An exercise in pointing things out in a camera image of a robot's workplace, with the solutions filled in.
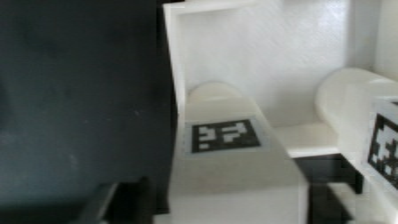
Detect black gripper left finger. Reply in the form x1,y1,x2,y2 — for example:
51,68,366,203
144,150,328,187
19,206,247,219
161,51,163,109
76,177,156,224

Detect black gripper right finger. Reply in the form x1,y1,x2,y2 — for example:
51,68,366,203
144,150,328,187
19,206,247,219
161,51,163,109
307,183,353,224

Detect white chair leg with tag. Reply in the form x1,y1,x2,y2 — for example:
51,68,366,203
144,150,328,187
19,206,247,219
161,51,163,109
316,68,398,224

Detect white chair seat part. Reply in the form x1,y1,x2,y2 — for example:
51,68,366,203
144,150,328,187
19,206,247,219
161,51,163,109
161,0,392,157

